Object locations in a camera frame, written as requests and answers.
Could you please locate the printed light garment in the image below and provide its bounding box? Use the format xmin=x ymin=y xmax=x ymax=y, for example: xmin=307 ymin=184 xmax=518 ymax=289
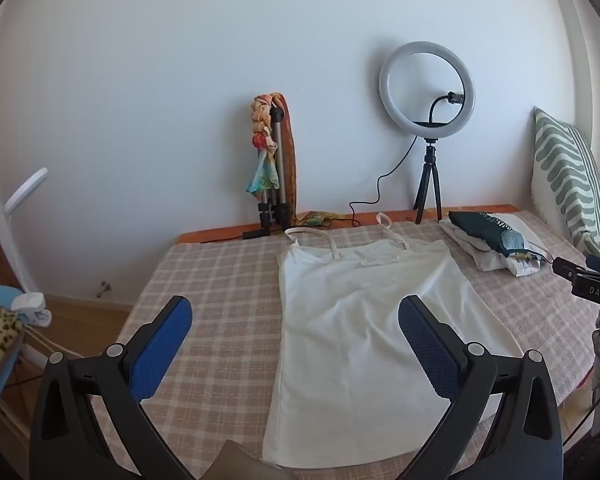
xmin=505 ymin=247 xmax=553 ymax=277

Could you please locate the white camisole top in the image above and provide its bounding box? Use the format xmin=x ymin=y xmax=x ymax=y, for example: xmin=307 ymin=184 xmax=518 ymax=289
xmin=261 ymin=212 xmax=523 ymax=471

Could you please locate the folded clothes stack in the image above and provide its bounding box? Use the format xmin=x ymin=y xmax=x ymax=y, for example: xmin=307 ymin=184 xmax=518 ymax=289
xmin=439 ymin=212 xmax=553 ymax=278

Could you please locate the pink plaid blanket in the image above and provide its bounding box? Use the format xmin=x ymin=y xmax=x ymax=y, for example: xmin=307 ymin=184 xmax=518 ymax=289
xmin=87 ymin=208 xmax=600 ymax=480

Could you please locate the green striped pillow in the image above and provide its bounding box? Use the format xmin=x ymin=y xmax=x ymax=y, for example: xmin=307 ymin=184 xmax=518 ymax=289
xmin=530 ymin=106 xmax=600 ymax=261

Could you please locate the orange mattress edge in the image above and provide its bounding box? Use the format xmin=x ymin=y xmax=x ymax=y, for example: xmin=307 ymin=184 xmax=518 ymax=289
xmin=176 ymin=204 xmax=521 ymax=246

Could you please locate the blue chair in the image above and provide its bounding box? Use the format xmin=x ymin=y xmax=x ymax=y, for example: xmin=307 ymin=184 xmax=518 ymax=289
xmin=0 ymin=275 xmax=25 ymax=406

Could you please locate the white ring light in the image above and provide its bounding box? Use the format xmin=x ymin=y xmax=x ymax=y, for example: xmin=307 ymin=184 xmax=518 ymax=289
xmin=378 ymin=41 xmax=476 ymax=139

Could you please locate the black power cable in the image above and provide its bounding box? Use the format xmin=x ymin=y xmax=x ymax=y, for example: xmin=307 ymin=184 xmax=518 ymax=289
xmin=349 ymin=142 xmax=426 ymax=226

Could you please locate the folded silver tripod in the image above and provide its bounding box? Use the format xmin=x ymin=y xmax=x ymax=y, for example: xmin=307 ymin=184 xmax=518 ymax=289
xmin=243 ymin=105 xmax=291 ymax=240

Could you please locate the black gooseneck phone holder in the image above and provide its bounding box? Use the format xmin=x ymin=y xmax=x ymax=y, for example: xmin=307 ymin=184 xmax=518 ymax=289
xmin=412 ymin=91 xmax=465 ymax=128

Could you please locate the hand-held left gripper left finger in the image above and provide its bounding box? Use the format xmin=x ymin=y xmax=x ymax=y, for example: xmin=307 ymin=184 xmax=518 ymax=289
xmin=29 ymin=296 xmax=193 ymax=480

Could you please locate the dark green garment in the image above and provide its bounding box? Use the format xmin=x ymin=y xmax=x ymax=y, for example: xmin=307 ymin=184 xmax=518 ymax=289
xmin=448 ymin=210 xmax=526 ymax=261

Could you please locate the small black tripod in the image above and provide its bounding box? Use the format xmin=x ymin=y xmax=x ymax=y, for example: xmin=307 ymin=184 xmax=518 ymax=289
xmin=414 ymin=137 xmax=443 ymax=225

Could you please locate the colourful knotted scarf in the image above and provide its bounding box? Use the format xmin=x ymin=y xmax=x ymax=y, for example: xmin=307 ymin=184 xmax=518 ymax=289
xmin=245 ymin=92 xmax=283 ymax=201

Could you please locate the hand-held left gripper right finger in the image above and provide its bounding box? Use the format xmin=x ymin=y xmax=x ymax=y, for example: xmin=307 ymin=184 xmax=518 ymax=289
xmin=398 ymin=295 xmax=563 ymax=480

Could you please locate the white clamp desk lamp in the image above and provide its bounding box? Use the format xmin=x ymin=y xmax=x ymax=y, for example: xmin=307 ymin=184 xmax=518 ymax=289
xmin=4 ymin=167 xmax=53 ymax=328

